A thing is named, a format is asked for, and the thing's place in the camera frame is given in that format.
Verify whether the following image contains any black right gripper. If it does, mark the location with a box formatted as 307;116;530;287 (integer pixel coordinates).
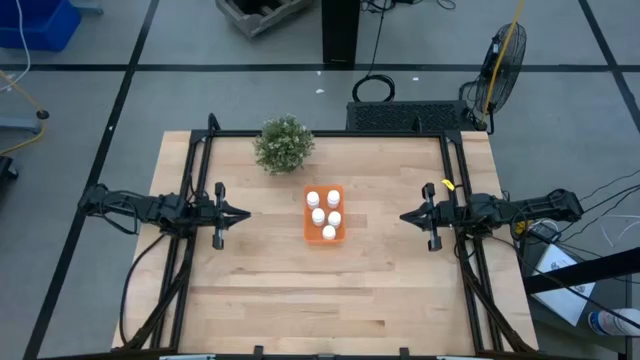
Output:
399;182;471;253

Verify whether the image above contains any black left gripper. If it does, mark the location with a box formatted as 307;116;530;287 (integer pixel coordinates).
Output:
192;181;252;251

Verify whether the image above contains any orange plastic basket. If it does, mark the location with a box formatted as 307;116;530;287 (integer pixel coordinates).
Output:
303;184;347;245

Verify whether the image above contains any small green potted plant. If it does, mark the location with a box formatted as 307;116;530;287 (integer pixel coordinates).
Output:
253;114;317;176

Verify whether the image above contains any black perforated metal case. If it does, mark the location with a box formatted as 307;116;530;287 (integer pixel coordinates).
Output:
345;99;477;133

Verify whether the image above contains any white cardboard box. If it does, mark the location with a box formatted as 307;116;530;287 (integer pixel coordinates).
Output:
529;243;597;327

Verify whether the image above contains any black floor fan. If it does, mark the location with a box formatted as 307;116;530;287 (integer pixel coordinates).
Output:
459;22;528;135

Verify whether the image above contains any black metal beam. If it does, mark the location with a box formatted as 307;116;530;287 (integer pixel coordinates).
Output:
523;247;640;295

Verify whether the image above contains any grey wooden crate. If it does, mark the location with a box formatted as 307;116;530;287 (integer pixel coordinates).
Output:
215;0;312;39

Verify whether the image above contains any black upright column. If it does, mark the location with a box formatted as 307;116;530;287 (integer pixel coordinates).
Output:
321;0;362;66

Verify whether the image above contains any white spray can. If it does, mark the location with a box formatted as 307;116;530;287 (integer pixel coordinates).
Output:
588;307;640;337

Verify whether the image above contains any black floor object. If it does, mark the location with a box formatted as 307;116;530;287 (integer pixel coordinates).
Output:
0;155;20;182

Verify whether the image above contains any grey stand base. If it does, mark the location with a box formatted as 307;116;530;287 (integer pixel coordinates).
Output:
0;116;44;135

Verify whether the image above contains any blue plastic bin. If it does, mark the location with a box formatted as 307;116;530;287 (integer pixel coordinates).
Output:
0;0;83;52

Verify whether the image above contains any black metal table frame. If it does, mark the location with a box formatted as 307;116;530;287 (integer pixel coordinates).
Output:
112;112;539;360

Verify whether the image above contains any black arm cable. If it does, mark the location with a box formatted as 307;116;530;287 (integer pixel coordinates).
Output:
118;232;168;346

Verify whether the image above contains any coiled black cable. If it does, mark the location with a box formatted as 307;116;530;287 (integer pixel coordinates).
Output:
351;73;397;104

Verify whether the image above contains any long yellow cable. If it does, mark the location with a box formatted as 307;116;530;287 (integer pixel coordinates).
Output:
479;0;526;125

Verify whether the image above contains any yellow floor cable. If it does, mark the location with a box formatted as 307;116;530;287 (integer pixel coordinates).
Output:
0;68;49;157

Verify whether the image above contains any white floor cable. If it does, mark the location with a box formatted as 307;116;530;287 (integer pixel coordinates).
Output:
0;0;32;94

